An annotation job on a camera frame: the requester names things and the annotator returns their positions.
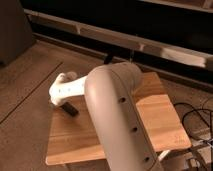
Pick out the dark cabinet at left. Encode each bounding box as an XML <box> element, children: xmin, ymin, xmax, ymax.
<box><xmin>0</xmin><ymin>0</ymin><xmax>36</xmax><ymax>65</ymax></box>

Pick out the black cable on floor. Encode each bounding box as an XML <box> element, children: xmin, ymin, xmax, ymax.
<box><xmin>173</xmin><ymin>96</ymin><xmax>213</xmax><ymax>171</ymax></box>

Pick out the black eraser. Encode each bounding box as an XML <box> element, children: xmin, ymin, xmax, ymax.
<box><xmin>62</xmin><ymin>103</ymin><xmax>78</xmax><ymax>116</ymax></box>

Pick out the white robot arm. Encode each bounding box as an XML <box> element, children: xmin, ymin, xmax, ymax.
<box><xmin>49</xmin><ymin>62</ymin><xmax>163</xmax><ymax>171</ymax></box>

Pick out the white shelf rail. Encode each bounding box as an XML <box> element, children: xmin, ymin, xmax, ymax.
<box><xmin>24</xmin><ymin>9</ymin><xmax>213</xmax><ymax>71</ymax></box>

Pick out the black table leg foot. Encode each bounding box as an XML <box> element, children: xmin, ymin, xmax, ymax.
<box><xmin>103</xmin><ymin>54</ymin><xmax>113</xmax><ymax>64</ymax></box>

